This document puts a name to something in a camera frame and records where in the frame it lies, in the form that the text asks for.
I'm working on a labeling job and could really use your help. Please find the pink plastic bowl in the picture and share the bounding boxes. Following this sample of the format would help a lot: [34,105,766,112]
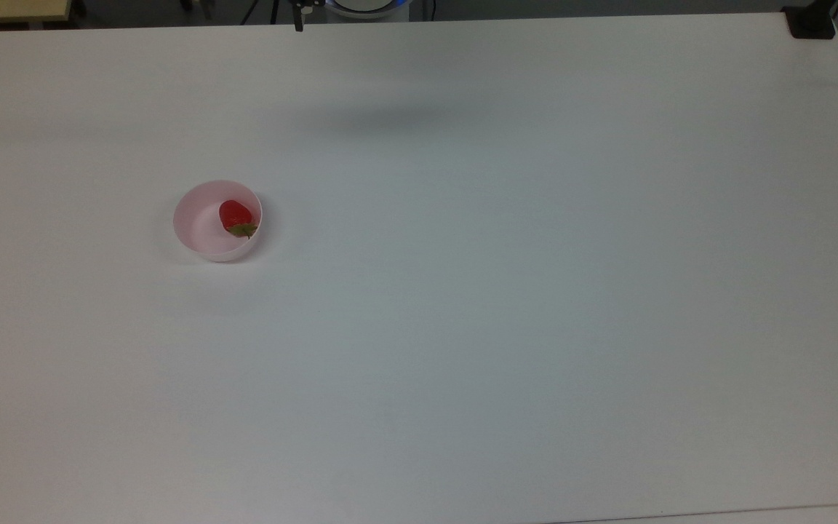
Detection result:
[173,180,263,263]

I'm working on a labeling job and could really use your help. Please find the red strawberry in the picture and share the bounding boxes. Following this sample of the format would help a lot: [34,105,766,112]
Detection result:
[219,199,259,239]

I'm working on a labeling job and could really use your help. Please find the black tripod legs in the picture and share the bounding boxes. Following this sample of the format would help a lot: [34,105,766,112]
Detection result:
[239,0,283,26]

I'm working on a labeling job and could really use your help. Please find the beige side table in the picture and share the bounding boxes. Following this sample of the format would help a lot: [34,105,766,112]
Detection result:
[0,0,74,30]

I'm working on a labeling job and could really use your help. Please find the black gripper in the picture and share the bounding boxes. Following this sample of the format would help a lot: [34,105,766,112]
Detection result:
[287,0,326,33]

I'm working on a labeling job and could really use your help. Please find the black table clamp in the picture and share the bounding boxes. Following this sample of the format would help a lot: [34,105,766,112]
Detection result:
[781,0,838,40]

